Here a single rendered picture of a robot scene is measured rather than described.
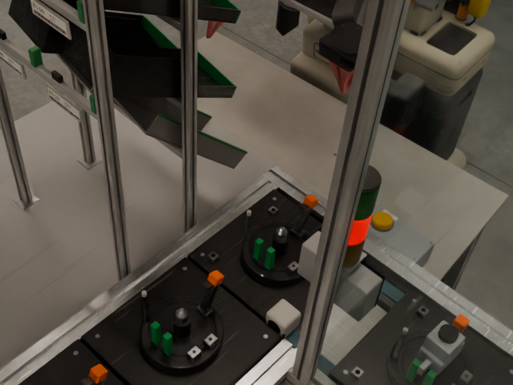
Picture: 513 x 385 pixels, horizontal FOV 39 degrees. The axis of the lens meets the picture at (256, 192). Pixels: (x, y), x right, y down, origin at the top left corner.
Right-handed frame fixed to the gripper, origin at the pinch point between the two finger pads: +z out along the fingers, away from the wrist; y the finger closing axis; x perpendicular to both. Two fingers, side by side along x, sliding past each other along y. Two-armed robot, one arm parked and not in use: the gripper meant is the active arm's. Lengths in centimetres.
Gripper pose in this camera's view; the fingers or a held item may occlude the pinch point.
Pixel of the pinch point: (344, 87)
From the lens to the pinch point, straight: 132.5
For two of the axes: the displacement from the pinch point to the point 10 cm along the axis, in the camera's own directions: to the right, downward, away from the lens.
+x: 6.8, -5.1, 5.3
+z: -0.7, 6.8, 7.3
